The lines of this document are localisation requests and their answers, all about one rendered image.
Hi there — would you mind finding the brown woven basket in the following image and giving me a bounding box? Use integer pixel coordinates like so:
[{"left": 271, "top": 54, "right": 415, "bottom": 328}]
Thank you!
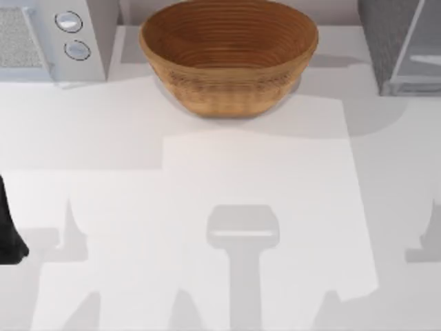
[{"left": 139, "top": 0, "right": 320, "bottom": 120}]

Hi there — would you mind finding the pale microwave oven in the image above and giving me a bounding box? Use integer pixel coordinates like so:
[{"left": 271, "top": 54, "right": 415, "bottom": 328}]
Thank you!
[{"left": 0, "top": 0, "right": 120, "bottom": 90}]

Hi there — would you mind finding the round microwave knob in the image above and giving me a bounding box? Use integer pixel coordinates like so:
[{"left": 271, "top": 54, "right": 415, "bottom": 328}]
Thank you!
[
  {"left": 63, "top": 39, "right": 92, "bottom": 62},
  {"left": 54, "top": 10, "right": 84, "bottom": 32}
]

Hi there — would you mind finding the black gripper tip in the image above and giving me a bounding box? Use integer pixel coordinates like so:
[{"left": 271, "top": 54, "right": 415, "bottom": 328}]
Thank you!
[{"left": 0, "top": 175, "right": 30, "bottom": 265}]

